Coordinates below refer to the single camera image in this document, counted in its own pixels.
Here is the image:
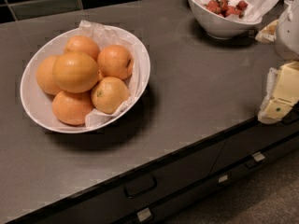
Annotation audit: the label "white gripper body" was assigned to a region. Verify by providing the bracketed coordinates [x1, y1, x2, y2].
[275, 0, 299, 61]

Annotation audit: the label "white bowl with oranges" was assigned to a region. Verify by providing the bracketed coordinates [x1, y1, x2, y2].
[20, 27, 150, 133]

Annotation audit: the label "drawer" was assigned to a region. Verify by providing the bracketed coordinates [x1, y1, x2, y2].
[211, 107, 299, 174]
[8, 139, 228, 224]
[113, 135, 298, 224]

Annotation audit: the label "red strawberries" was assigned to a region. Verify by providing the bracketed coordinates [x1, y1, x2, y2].
[204, 0, 248, 19]

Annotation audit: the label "white paper liner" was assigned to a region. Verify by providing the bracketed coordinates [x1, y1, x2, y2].
[78, 19, 142, 129]

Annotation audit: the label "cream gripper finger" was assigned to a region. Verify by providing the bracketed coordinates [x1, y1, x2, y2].
[255, 20, 278, 44]
[258, 61, 299, 124]

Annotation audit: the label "left upper drawer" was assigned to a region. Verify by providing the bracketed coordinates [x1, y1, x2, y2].
[8, 139, 228, 224]

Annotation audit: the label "right upper drawer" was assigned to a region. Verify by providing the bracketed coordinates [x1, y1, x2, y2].
[211, 107, 299, 174]

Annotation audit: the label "lower drawer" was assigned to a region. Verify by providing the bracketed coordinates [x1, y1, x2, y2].
[113, 135, 298, 224]

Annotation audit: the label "white bowl with strawberries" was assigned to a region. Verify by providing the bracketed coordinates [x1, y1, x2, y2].
[188, 0, 262, 39]

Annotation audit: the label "orange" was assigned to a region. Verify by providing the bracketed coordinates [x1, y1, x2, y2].
[97, 45, 134, 80]
[52, 52, 99, 93]
[91, 77, 130, 115]
[52, 91, 93, 126]
[64, 35, 100, 61]
[36, 55, 61, 95]

